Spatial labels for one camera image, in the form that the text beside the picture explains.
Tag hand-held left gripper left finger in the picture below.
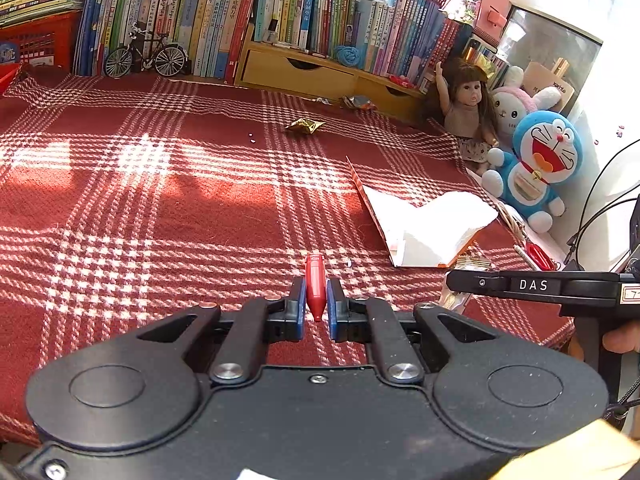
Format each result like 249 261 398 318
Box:
117 277 307 385

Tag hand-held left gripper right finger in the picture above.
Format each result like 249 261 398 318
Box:
327 277 521 385

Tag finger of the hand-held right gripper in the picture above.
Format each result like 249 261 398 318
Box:
446 270 563 306

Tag beige snack wrapper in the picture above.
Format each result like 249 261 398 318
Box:
439 255 493 317

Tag small red plastic piece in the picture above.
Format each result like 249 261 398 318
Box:
305 254 328 322

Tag row of shiny thin books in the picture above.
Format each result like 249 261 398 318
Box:
462 35 511 91

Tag row of paperback books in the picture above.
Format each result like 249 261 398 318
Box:
252 0 466 81

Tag row of tall picture books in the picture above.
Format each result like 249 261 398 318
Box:
75 0 261 83

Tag person's right hand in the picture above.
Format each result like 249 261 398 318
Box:
602 321 640 357

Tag red scissors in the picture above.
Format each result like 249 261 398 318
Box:
522 242 556 271

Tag orange paper bag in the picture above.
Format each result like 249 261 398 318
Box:
347 156 500 268

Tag blue cat plush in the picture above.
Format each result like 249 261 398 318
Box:
481 110 585 234

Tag yellow cloth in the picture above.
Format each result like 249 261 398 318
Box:
500 417 640 480

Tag pink bunny plush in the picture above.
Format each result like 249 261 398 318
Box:
492 65 563 136

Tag brown-haired doll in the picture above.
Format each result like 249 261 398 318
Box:
432 57 501 163

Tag small golden wrapper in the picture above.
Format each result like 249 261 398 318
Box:
285 117 326 136

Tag wooden printed board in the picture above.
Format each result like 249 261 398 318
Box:
522 57 576 113

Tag wooden drawer organizer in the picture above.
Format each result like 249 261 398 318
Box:
235 42 426 121

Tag translucent storage box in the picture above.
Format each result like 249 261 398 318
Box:
495 2 603 126

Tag blue yarn ball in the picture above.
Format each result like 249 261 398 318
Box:
332 45 362 67

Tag pink box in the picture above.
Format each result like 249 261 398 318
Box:
440 0 513 46

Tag miniature black bicycle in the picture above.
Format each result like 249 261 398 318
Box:
103 22 188 79

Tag red flat tray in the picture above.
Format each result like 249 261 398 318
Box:
0 62 23 96

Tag red plastic crate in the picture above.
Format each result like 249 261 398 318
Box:
0 10 83 68

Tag white coiled cable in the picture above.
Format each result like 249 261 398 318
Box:
495 202 531 241

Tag braided black cable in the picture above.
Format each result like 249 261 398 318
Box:
602 355 640 421

